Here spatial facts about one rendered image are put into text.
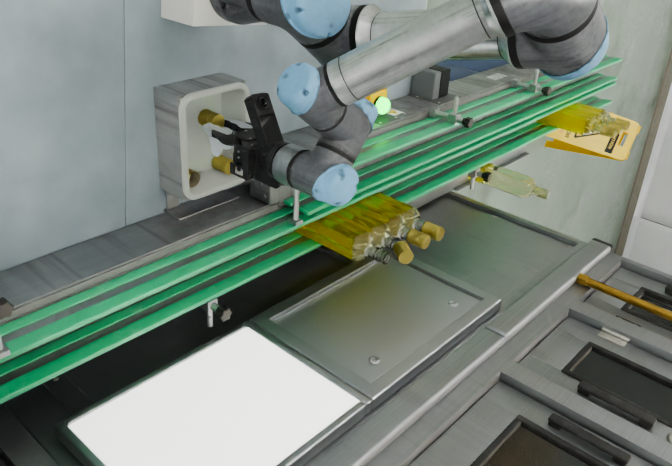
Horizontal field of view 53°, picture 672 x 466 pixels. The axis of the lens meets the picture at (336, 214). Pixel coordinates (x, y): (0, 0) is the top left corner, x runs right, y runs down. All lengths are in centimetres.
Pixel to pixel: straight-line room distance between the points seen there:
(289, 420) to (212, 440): 14
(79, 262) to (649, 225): 688
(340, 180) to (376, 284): 50
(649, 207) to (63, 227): 682
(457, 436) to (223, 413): 42
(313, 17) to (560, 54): 40
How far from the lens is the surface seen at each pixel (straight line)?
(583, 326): 167
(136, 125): 139
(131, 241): 139
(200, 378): 132
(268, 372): 132
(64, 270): 132
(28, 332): 122
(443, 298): 158
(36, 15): 126
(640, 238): 783
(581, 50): 110
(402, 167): 174
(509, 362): 147
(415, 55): 103
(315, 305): 151
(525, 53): 112
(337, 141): 117
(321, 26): 119
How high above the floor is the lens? 187
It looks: 35 degrees down
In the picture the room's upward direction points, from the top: 115 degrees clockwise
